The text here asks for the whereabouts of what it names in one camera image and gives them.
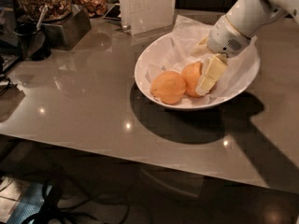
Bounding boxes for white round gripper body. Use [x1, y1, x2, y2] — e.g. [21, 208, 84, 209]
[206, 15, 250, 58]

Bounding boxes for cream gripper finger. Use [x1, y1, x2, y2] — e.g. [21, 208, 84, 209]
[191, 36, 211, 57]
[195, 53, 228, 96]

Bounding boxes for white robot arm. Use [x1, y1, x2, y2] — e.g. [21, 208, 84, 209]
[193, 0, 299, 96]

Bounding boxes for white oval bowl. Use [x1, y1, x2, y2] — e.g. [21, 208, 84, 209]
[134, 31, 262, 111]

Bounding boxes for black smartphone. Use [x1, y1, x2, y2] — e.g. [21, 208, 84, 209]
[104, 4, 121, 21]

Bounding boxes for jar of dried fruit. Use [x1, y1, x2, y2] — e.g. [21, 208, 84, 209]
[70, 0, 108, 19]

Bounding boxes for glass jar of nuts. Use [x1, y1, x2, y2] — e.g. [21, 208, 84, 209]
[18, 0, 72, 21]

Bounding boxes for white spoon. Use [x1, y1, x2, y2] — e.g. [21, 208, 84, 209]
[36, 5, 48, 31]

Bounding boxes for black cup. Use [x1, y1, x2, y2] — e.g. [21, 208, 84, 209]
[14, 23, 51, 61]

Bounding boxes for black appliance at left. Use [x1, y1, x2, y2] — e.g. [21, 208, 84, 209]
[0, 0, 21, 74]

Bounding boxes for black floor cables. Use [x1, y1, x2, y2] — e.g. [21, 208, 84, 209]
[18, 177, 132, 224]

